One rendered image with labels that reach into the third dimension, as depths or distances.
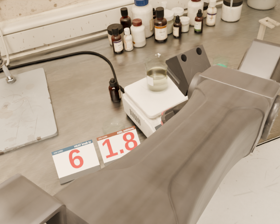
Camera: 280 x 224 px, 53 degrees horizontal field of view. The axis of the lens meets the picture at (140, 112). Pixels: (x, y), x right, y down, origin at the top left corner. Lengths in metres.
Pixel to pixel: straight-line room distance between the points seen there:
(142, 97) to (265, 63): 0.34
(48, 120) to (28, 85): 0.18
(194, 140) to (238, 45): 0.82
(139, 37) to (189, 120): 0.76
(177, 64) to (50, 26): 0.69
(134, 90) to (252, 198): 0.33
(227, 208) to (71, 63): 0.64
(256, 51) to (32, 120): 0.58
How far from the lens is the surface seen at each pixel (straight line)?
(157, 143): 0.17
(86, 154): 0.63
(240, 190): 0.60
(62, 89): 0.85
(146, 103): 0.61
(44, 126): 0.74
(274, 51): 0.36
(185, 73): 0.37
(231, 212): 0.57
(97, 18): 1.03
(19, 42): 1.03
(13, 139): 0.75
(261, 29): 0.87
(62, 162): 0.63
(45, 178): 0.65
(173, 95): 0.63
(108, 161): 0.63
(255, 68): 0.35
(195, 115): 0.20
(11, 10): 1.04
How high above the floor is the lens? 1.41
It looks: 45 degrees down
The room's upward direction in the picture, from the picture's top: 7 degrees counter-clockwise
